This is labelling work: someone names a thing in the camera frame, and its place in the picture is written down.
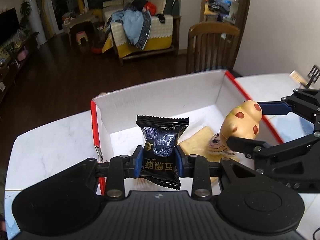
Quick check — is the potted plant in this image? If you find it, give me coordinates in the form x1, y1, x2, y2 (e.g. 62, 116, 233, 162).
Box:
20, 1, 33, 23

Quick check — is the black snack packet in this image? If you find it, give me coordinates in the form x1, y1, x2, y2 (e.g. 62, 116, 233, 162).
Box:
136, 115, 190, 190

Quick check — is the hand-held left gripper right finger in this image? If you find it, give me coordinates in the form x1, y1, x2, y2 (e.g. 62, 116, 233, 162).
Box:
174, 145, 250, 200

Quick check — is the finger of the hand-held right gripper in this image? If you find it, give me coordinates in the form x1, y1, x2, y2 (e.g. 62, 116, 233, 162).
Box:
226, 131, 320, 160
257, 89, 320, 130

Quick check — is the yellow paper slip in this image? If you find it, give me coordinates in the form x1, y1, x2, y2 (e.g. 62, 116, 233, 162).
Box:
289, 70, 308, 84

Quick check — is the white standing air conditioner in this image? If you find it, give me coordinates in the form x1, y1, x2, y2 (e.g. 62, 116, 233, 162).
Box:
25, 0, 47, 45

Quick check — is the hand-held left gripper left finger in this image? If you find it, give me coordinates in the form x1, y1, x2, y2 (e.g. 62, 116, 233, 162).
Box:
82, 145, 145, 200

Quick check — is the sofa with cream cover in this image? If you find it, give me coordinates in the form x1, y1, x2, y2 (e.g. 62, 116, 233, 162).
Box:
102, 0, 182, 67

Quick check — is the bed with clothes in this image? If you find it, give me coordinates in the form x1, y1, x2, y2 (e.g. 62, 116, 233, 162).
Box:
204, 0, 240, 22

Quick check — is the dark television cabinet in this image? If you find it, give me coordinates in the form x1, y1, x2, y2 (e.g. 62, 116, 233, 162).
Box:
0, 34, 39, 100

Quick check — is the tiger striped squishy toy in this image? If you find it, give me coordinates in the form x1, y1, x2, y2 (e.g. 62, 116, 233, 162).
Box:
206, 133, 237, 157

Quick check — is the coffee table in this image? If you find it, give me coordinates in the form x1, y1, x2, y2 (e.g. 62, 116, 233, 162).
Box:
62, 12, 97, 45

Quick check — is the red cardboard box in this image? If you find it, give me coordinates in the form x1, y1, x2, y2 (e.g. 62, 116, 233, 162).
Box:
90, 70, 284, 197

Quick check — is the yellow sponge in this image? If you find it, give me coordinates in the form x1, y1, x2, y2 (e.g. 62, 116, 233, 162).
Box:
179, 126, 240, 183

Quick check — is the television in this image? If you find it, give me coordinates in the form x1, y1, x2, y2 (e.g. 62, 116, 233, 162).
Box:
0, 7, 20, 47

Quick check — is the blue clothes pile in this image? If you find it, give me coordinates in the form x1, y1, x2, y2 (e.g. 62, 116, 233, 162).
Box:
110, 4, 152, 50

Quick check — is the yellow giraffe toy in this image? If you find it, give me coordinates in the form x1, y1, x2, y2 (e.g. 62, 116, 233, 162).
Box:
72, 0, 84, 14

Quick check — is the wooden chair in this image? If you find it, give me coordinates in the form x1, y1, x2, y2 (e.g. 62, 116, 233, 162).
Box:
185, 22, 241, 74

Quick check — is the black phone stand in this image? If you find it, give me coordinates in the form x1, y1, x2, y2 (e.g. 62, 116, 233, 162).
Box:
306, 65, 320, 89

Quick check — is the pink stool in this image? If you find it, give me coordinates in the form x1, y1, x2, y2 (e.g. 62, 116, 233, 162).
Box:
76, 31, 89, 46

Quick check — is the yellow red-spotted squishy toy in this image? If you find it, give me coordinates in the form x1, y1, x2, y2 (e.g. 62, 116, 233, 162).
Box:
219, 100, 263, 147

